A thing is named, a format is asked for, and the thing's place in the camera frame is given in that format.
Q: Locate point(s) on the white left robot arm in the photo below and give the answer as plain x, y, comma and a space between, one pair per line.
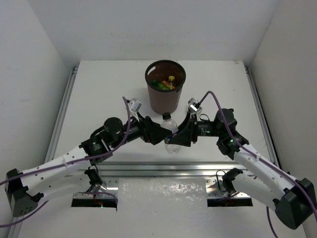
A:
76, 171

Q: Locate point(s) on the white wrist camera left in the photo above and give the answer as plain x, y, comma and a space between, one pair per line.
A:
134, 105

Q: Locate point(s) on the green plastic bottle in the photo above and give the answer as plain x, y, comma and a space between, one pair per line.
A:
159, 85

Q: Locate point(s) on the aluminium frame rail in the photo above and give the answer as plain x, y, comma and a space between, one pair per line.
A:
95, 96

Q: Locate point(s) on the brown garbage bin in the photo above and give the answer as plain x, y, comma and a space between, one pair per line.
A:
163, 101

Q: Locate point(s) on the clear bottle black label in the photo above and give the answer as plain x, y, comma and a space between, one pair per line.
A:
193, 102
170, 124

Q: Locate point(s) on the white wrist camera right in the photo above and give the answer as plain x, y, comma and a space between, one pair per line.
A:
195, 111

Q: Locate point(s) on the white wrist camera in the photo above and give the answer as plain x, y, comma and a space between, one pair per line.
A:
195, 111
134, 105

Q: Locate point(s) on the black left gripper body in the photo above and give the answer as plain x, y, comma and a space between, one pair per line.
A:
146, 129

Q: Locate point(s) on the clear bottle yellow cap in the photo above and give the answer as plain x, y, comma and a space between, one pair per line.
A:
171, 82

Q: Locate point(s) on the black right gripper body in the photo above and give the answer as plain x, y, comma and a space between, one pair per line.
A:
206, 128

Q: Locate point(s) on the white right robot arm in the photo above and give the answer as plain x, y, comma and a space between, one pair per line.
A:
292, 200

